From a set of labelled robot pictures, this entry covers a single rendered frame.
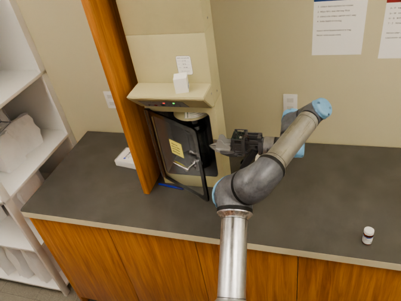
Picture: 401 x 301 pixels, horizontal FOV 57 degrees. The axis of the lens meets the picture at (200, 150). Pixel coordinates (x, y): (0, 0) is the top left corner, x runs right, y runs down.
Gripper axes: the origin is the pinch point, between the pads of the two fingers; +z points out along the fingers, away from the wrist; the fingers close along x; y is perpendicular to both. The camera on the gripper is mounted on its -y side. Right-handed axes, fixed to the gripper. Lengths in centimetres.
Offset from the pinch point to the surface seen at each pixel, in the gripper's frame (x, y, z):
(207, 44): -12.6, 38.1, 0.8
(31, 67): -54, 9, 125
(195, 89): -5.9, 22.9, 5.8
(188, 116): -13.4, 5.7, 14.0
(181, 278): 16, -74, 22
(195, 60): -11.4, 32.6, 5.9
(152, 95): -1.3, 23.0, 22.0
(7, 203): 11, -38, 117
